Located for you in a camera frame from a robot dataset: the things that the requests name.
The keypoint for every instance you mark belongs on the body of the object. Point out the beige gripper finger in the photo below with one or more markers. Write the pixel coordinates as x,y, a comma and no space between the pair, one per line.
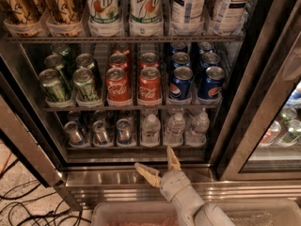
172,160
151,175

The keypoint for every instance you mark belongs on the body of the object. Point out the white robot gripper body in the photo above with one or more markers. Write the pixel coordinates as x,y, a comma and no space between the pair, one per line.
171,182

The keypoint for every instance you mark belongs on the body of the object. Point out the clear water bottle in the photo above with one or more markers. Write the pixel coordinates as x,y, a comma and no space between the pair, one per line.
175,126
197,129
151,127

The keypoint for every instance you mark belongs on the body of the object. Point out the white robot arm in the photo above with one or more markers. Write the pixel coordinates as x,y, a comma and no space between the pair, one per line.
194,211

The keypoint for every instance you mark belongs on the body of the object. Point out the steel fridge door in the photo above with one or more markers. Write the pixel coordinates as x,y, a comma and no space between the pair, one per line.
245,159

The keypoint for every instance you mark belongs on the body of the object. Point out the silver can bottom right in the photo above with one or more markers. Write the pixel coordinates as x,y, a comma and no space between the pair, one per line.
124,132

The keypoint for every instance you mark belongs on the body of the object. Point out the silver can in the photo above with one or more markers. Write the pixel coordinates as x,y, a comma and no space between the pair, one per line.
100,134
75,135
124,132

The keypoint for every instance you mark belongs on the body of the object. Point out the clear plastic bin left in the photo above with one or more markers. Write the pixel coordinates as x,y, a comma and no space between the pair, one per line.
134,214

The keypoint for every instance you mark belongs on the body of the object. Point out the clear plastic bin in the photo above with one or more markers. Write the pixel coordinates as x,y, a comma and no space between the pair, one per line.
134,214
262,212

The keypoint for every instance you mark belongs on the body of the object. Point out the silver can bottom middle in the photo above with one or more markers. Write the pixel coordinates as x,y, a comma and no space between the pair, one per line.
100,134

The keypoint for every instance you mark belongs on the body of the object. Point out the blue Pepsi can front left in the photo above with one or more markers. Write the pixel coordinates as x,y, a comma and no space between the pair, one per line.
180,83

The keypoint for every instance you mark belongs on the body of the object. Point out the blue pepsi can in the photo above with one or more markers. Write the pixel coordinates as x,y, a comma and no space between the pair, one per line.
210,59
211,83
180,83
180,59

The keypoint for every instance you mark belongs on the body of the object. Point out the red Coca-Cola can front right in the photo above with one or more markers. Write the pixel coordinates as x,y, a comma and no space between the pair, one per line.
149,84

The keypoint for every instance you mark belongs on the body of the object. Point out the red coca-cola can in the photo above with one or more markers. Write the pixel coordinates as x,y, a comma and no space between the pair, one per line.
118,60
118,89
149,59
149,84

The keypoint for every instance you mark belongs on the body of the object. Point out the blue Pepsi can front right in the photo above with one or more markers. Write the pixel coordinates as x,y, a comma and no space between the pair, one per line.
211,83

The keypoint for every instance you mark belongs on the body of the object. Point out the red Coca-Cola can front left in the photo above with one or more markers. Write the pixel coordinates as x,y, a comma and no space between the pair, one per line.
118,89

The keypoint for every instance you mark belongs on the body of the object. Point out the silver can bottom left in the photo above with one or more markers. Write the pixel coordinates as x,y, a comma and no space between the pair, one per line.
75,135

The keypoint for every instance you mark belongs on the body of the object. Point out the green soda can front right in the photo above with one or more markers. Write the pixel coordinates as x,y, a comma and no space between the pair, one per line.
84,81

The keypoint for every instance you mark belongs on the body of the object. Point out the green soda can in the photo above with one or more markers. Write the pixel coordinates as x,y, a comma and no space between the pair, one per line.
84,81
57,62
54,86
88,61

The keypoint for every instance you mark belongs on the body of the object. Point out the clear plastic bin right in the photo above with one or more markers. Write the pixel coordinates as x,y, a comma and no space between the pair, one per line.
262,212

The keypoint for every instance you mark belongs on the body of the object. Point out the green soda can front left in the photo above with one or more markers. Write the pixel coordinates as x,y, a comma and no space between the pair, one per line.
54,86

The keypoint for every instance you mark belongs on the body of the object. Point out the white tea can left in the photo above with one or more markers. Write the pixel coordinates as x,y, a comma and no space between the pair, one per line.
187,11

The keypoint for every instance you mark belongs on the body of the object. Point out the white tea can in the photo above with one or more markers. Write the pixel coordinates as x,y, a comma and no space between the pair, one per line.
187,11
228,11

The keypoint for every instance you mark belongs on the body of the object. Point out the white 7UP can right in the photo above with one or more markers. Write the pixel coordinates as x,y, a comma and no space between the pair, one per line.
146,11

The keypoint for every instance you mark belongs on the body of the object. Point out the white 7up can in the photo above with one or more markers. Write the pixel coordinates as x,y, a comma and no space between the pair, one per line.
146,11
104,11

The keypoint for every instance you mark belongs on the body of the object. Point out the white tea can right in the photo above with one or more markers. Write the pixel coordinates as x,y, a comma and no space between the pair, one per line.
228,11

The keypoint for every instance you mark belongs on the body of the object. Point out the white 7UP can left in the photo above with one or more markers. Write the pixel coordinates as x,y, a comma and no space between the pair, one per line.
104,11

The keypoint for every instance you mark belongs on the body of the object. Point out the gold LaCroix can right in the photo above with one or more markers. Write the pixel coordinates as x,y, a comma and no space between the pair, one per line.
65,11

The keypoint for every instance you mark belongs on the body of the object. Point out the gold lacroix can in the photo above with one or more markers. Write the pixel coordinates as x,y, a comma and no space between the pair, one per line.
22,11
65,11

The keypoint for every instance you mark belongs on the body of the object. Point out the gold LaCroix can left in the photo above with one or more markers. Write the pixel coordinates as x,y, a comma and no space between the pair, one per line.
22,11

